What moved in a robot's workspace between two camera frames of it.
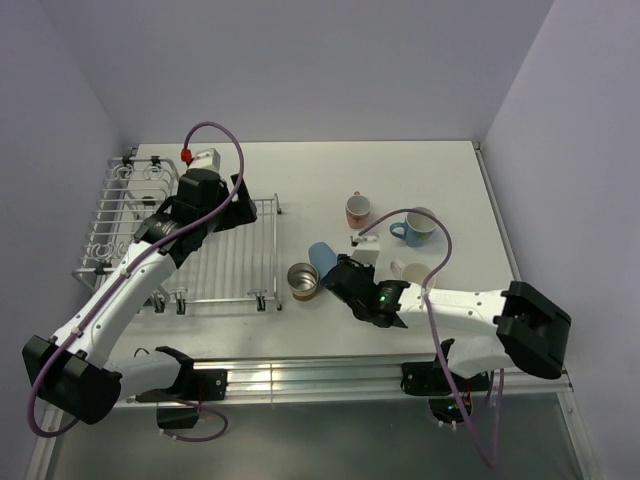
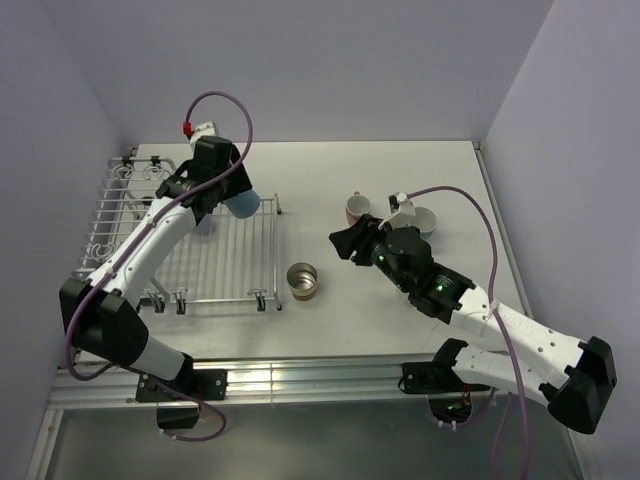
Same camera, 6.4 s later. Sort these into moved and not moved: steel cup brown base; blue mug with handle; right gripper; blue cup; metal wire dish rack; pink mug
Moved: right gripper; blue cup
Not moved: pink mug; metal wire dish rack; steel cup brown base; blue mug with handle
